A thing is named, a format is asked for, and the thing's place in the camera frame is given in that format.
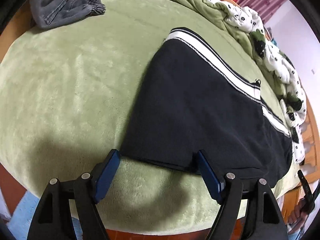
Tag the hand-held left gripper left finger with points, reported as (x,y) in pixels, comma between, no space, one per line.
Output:
(107,175)

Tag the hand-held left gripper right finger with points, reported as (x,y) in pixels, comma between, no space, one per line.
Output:
(208,177)

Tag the black pants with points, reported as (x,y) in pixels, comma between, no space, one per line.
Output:
(200,110)

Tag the person's right hand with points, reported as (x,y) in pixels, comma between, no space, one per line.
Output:
(296,217)

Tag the floral white pillow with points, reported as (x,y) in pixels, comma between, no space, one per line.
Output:
(298,147)

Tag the green fleece blanket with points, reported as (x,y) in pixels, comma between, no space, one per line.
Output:
(70,85)

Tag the teal item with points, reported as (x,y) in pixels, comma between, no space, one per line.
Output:
(273,42)

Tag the floral white green quilt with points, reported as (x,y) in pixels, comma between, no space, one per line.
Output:
(245,17)

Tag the grey jeans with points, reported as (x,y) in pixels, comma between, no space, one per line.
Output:
(65,5)

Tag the wooden bed frame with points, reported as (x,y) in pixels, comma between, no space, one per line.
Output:
(312,130)

